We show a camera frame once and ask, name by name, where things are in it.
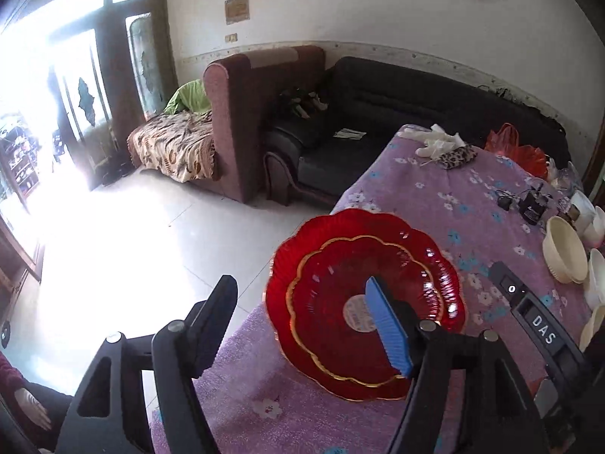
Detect white plastic bowl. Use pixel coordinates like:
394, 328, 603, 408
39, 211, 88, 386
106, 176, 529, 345
583, 248, 605, 311

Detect large red scalloped plate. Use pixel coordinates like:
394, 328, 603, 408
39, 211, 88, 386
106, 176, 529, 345
265, 208, 467, 402

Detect smaller red gold-rimmed plate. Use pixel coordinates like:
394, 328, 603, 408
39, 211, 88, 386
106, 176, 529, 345
286, 235, 444, 389

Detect person's hand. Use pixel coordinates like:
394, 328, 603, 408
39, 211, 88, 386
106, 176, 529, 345
14, 387, 51, 431

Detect black round jar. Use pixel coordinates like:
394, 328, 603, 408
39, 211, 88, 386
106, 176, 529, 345
519, 189, 549, 225

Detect small black clip object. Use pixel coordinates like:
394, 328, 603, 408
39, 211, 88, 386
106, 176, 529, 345
496, 193, 514, 211

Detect purple floral tablecloth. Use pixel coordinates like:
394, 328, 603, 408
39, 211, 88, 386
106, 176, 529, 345
147, 123, 597, 454

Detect red plastic bag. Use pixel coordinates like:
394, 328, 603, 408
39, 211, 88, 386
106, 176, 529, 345
484, 123, 548, 179

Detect leopard print pouch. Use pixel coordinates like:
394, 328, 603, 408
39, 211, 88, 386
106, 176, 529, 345
437, 145, 477, 170

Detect patterned blanket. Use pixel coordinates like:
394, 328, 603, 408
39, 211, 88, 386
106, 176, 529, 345
127, 111, 220, 183

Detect white gloves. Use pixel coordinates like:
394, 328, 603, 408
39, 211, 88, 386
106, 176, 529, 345
397, 124, 465, 160

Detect green cloth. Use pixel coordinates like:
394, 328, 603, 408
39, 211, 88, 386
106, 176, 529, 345
164, 79, 211, 115

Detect black leather sofa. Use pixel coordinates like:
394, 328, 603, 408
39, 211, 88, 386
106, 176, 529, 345
262, 56, 571, 205

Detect wooden glass door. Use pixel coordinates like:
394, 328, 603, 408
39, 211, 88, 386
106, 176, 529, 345
48, 0, 176, 189

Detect dark red armchair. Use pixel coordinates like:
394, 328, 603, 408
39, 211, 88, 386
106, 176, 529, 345
194, 45, 326, 203

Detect small wall plaque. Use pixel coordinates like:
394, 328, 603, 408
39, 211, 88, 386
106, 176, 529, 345
225, 0, 250, 25

